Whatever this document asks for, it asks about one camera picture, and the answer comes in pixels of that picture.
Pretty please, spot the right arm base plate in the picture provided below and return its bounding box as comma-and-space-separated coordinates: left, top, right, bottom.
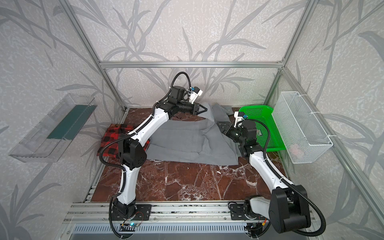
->
228, 202, 250, 221

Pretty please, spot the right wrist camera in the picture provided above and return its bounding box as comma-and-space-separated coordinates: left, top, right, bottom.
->
234, 112, 248, 128

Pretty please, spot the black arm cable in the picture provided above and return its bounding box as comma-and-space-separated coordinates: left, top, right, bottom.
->
98, 71, 193, 239
248, 118, 327, 237

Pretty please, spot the white wire mesh basket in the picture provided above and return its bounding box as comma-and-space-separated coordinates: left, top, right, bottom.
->
272, 91, 333, 164

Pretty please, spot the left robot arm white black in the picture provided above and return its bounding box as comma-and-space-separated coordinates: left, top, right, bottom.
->
112, 86, 208, 219

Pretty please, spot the pink object in wire basket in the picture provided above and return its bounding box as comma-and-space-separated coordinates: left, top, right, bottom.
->
289, 144, 304, 159

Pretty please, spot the aluminium mounting rail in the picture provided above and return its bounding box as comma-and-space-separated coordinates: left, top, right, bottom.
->
62, 200, 316, 224

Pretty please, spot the aluminium frame horizontal bar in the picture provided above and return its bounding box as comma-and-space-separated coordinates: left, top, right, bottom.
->
100, 61, 283, 69

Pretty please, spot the green plastic basket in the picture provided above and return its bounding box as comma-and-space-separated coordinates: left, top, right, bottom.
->
239, 105, 286, 152

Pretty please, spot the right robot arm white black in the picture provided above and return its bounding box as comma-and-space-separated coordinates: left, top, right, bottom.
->
217, 120, 311, 233

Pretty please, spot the red black plaid shirt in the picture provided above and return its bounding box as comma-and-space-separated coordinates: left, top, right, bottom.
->
97, 124, 150, 163

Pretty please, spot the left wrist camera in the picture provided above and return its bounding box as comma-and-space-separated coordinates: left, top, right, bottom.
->
188, 87, 203, 104

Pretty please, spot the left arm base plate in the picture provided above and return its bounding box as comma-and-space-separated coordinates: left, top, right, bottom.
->
111, 204, 152, 221

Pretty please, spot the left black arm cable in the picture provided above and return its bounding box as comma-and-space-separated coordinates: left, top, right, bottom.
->
98, 71, 193, 239

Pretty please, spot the grey long sleeve shirt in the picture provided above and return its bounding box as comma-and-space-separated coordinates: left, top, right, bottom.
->
147, 103, 240, 166

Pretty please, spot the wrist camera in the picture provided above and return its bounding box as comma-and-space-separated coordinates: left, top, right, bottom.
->
188, 87, 203, 104
234, 112, 248, 128

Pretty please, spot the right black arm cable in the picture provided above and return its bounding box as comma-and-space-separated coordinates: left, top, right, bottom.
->
248, 118, 327, 237

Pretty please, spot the clear acrylic wall shelf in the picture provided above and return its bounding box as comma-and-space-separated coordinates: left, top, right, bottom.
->
9, 94, 97, 163

